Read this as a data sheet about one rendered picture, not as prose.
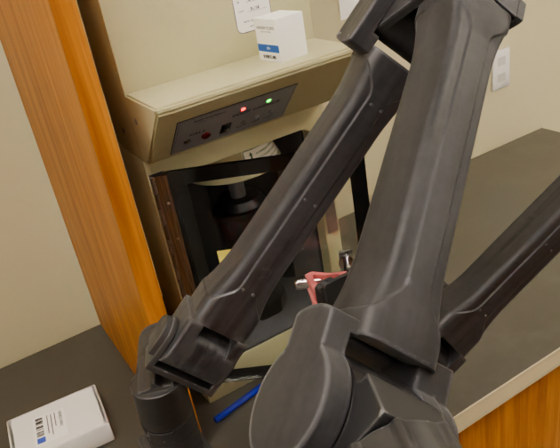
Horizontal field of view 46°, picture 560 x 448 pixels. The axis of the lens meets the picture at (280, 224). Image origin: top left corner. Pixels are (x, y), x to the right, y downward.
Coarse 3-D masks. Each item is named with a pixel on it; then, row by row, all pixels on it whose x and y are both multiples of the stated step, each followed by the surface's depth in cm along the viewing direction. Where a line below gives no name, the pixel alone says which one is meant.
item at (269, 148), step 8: (264, 144) 109; (272, 144) 111; (240, 152) 106; (248, 152) 107; (256, 152) 108; (264, 152) 109; (272, 152) 110; (280, 152) 114; (224, 160) 106; (232, 160) 106
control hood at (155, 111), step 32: (256, 64) 93; (288, 64) 90; (320, 64) 92; (128, 96) 90; (160, 96) 86; (192, 96) 84; (224, 96) 86; (256, 96) 90; (320, 96) 102; (160, 128) 85; (160, 160) 94
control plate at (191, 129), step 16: (272, 96) 93; (288, 96) 96; (224, 112) 90; (240, 112) 92; (256, 112) 95; (176, 128) 87; (192, 128) 89; (208, 128) 92; (240, 128) 97; (176, 144) 91; (192, 144) 94
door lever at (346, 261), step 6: (342, 258) 101; (348, 258) 101; (342, 264) 101; (348, 264) 100; (294, 282) 98; (300, 282) 97; (306, 282) 97; (318, 282) 97; (300, 288) 98; (306, 288) 98
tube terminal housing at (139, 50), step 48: (96, 0) 85; (144, 0) 88; (192, 0) 91; (288, 0) 99; (96, 48) 94; (144, 48) 90; (192, 48) 93; (240, 48) 97; (240, 144) 102; (144, 192) 101; (240, 384) 118
